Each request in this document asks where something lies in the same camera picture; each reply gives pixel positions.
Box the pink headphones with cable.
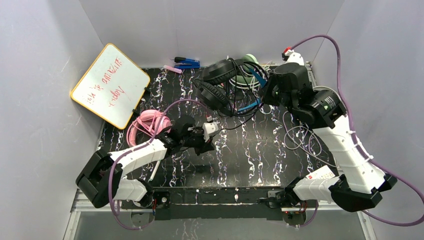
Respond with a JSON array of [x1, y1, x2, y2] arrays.
[[126, 109, 171, 147]]

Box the black blue headphones with cable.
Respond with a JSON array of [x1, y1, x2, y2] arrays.
[[192, 55, 270, 122]]

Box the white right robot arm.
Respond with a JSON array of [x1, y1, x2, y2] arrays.
[[260, 48, 397, 212]]

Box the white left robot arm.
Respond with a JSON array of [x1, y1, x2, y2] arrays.
[[75, 115, 219, 208]]

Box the white green marker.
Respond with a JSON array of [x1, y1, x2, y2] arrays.
[[148, 160, 161, 182]]

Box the pink marker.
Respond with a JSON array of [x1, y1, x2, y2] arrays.
[[163, 65, 183, 74]]

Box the blue black marker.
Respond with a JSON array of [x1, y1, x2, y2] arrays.
[[173, 56, 201, 70]]

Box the yellow framed whiteboard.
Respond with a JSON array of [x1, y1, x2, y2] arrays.
[[70, 43, 151, 130]]

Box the green headphones with cable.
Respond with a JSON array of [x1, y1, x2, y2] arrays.
[[228, 53, 277, 116]]

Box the white headphones with cable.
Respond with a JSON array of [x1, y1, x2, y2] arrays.
[[283, 122, 337, 168]]

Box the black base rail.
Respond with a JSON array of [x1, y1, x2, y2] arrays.
[[71, 185, 365, 223]]

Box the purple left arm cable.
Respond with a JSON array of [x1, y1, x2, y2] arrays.
[[108, 98, 213, 231]]

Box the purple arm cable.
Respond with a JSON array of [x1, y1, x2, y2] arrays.
[[108, 98, 213, 231], [283, 34, 424, 229]]

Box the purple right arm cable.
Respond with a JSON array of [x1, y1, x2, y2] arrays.
[[283, 34, 424, 229]]

